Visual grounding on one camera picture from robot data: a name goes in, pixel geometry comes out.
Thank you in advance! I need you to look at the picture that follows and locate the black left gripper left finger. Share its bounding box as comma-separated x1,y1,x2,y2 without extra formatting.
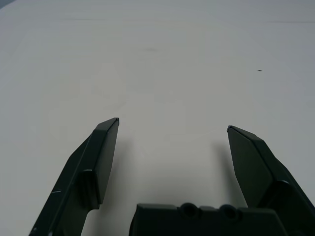
28,117,121,236

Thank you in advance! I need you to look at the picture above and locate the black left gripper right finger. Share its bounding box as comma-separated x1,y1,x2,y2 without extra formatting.
226,125,315,236

